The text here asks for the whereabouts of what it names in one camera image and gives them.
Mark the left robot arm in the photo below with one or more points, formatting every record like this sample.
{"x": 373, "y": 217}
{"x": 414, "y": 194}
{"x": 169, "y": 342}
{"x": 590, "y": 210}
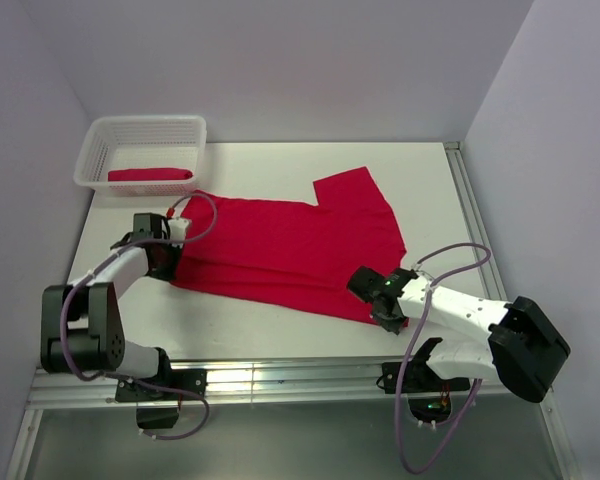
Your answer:
{"x": 81, "y": 326}

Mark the rolled red t shirt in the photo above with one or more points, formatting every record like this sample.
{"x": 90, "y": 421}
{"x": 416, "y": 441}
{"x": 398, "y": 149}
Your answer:
{"x": 161, "y": 174}

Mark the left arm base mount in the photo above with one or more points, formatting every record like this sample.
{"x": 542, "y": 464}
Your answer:
{"x": 159, "y": 401}

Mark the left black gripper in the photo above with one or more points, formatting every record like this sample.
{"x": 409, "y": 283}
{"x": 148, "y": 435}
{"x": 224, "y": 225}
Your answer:
{"x": 167, "y": 275}

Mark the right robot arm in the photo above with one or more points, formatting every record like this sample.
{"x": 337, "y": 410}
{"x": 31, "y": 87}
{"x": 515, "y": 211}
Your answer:
{"x": 513, "y": 343}

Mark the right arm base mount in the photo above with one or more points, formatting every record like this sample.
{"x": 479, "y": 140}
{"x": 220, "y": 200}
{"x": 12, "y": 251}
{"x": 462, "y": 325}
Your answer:
{"x": 437, "y": 405}

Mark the red t shirt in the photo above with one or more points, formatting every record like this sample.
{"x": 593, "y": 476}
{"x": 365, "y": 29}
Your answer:
{"x": 293, "y": 254}
{"x": 161, "y": 174}

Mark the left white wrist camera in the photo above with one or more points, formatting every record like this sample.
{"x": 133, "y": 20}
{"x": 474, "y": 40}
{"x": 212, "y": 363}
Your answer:
{"x": 178, "y": 228}

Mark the white plastic basket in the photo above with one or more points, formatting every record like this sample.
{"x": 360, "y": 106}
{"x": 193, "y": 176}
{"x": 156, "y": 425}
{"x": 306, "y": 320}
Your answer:
{"x": 141, "y": 141}

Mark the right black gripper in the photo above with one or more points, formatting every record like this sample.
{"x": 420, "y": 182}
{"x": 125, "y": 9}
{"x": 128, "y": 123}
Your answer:
{"x": 389, "y": 324}

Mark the aluminium right rail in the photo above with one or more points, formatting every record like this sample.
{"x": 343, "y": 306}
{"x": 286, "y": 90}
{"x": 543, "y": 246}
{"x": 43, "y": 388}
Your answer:
{"x": 485, "y": 280}

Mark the aluminium front rail frame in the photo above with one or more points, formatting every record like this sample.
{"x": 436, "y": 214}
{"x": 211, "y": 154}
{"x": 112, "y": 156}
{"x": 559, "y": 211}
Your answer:
{"x": 282, "y": 419}

